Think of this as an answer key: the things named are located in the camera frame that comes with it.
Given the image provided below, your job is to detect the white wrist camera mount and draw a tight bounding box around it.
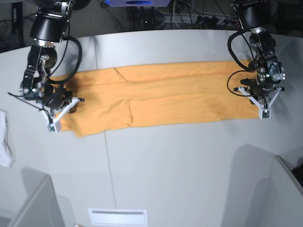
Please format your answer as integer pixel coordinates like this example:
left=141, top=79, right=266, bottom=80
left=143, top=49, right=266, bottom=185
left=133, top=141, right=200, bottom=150
left=233, top=86, right=285, bottom=120
left=40, top=97, right=85, bottom=133

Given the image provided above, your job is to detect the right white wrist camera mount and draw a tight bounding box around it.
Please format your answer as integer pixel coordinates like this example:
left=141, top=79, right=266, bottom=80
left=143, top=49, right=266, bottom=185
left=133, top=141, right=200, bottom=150
left=40, top=97, right=85, bottom=133

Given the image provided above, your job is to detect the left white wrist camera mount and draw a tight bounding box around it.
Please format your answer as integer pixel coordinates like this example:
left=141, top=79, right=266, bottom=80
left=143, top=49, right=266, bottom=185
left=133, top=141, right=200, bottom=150
left=233, top=86, right=285, bottom=120

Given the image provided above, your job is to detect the yellow T-shirt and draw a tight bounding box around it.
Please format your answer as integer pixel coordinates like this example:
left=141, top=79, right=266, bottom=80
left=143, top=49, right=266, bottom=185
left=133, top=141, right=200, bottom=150
left=60, top=61, right=258, bottom=137

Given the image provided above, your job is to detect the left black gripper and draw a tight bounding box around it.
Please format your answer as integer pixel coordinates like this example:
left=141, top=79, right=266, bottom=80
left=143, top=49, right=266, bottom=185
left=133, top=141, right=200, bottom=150
left=246, top=82, right=274, bottom=101

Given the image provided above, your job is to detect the white slotted table plate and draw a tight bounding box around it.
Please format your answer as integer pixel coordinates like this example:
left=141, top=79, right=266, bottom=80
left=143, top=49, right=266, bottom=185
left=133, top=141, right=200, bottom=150
left=88, top=209, right=148, bottom=227

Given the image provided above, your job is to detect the left grey bin wall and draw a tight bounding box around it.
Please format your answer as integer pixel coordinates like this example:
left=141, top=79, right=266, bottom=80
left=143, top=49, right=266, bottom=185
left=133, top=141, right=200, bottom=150
left=9, top=175, right=65, bottom=227

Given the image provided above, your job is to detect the white cloth at edge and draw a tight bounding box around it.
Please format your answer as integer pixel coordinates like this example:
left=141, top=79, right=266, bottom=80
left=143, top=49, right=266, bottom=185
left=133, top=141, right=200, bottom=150
left=0, top=110, right=14, bottom=167

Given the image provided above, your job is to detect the right grey bin wall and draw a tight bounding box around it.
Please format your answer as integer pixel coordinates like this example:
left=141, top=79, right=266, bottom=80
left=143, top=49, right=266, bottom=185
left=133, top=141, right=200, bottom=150
left=270, top=156, right=303, bottom=227

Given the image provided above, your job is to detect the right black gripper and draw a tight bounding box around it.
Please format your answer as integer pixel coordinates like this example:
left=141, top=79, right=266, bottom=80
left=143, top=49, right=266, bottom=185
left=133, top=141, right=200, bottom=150
left=36, top=86, right=77, bottom=114

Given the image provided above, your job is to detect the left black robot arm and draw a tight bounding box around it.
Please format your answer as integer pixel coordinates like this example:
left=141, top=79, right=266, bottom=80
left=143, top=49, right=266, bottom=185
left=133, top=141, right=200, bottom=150
left=227, top=0, right=286, bottom=103

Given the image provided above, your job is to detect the blue device box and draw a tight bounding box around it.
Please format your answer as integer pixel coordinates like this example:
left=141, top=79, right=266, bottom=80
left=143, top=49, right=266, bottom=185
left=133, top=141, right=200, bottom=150
left=104, top=0, right=170, bottom=7

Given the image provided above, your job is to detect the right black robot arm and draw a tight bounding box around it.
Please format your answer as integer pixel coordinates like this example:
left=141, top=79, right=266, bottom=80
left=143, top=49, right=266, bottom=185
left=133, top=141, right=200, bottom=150
left=19, top=0, right=90, bottom=114

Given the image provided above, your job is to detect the grey bin wall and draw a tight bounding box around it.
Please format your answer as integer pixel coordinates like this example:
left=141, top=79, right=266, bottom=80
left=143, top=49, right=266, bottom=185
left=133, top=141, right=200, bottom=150
left=270, top=156, right=303, bottom=227
left=9, top=175, right=65, bottom=227

